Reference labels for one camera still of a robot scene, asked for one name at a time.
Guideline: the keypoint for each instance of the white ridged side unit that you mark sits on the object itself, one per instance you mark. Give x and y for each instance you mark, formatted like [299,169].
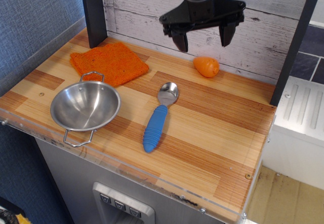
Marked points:
[295,141]

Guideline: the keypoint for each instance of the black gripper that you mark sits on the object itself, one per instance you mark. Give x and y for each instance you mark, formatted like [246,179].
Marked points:
[191,16]

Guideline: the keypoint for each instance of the silver toy dispenser panel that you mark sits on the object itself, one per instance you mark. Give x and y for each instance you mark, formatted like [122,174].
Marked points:
[116,207]

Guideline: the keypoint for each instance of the dark right vertical post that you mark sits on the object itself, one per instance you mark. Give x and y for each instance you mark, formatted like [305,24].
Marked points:
[312,14]

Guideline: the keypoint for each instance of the dark left vertical post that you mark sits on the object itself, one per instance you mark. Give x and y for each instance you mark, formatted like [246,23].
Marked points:
[95,21]

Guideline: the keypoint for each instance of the orange knitted cloth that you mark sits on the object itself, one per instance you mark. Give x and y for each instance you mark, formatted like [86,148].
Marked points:
[116,62]

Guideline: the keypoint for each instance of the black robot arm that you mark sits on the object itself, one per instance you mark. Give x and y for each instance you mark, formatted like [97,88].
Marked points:
[200,14]

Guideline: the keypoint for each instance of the small steel pot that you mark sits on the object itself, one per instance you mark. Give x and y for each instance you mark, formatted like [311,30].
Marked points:
[85,106]

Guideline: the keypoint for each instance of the dark vertical post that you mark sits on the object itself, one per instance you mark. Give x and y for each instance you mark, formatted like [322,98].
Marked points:
[312,14]
[95,21]

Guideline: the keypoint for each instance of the blue handled metal spoon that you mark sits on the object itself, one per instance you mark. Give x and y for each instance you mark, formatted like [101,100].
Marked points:
[167,95]

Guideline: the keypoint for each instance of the yellow black object bottom left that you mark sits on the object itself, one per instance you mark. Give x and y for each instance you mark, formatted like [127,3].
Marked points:
[14,217]

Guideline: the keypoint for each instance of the orange toy carrot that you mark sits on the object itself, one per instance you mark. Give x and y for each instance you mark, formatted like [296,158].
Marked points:
[206,66]

